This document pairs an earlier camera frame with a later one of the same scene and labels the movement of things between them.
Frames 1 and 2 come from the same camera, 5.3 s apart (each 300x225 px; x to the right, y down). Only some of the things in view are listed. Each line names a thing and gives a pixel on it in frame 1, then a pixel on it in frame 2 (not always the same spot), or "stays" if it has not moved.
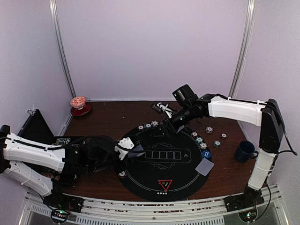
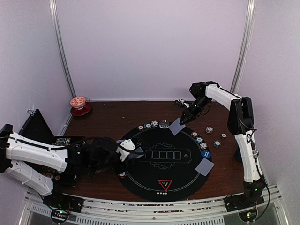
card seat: (205, 166) stays
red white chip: (194, 134) stays
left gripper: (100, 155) stays
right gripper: (163, 127) → (187, 112)
